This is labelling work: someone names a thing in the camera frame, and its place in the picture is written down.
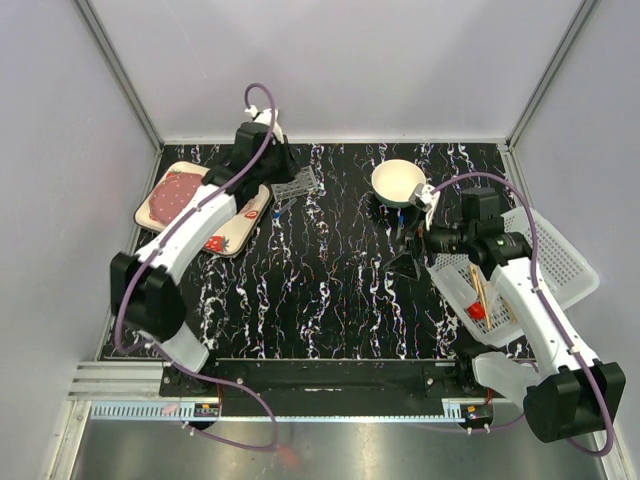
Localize strawberry print tray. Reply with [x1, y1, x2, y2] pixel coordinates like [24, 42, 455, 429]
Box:
[134, 161, 273, 258]

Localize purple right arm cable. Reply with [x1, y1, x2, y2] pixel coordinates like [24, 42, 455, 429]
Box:
[432, 172, 617, 457]

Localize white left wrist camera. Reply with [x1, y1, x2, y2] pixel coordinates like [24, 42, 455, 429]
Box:
[244, 104, 281, 135]

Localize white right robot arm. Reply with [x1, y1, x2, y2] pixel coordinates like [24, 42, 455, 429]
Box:
[388, 183, 626, 454]

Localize clear test tube rack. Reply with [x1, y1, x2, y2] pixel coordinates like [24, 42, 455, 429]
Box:
[270, 166, 318, 202]

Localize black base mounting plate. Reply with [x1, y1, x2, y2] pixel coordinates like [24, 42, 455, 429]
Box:
[159, 359, 487, 418]

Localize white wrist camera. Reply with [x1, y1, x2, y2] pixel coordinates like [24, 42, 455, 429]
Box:
[244, 104, 281, 135]
[409, 183, 440, 230]

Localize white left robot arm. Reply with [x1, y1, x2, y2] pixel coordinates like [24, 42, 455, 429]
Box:
[110, 109, 297, 396]

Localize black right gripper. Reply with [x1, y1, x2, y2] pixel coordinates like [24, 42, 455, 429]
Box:
[384, 208, 475, 280]

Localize cream green bowl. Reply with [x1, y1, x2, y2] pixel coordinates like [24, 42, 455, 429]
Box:
[371, 159, 426, 209]

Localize white plastic basket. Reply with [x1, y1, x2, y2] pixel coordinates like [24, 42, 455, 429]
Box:
[427, 212, 599, 348]

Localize white wash bottle red cap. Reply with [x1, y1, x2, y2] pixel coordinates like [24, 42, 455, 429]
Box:
[440, 264, 487, 320]

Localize wooden test tube clamp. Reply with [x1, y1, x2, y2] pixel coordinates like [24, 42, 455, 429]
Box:
[468, 264, 492, 330]

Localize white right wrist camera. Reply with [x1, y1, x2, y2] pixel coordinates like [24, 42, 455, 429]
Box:
[409, 183, 440, 230]

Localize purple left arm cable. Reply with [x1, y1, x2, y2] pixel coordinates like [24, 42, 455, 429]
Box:
[113, 82, 281, 451]

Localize blue cap tube under bowl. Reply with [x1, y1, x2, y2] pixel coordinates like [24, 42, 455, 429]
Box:
[395, 214, 404, 241]

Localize pink dotted plate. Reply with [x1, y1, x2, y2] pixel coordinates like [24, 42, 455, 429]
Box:
[148, 172, 202, 226]

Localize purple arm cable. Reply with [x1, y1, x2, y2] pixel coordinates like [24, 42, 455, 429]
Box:
[113, 82, 281, 451]
[432, 172, 617, 457]

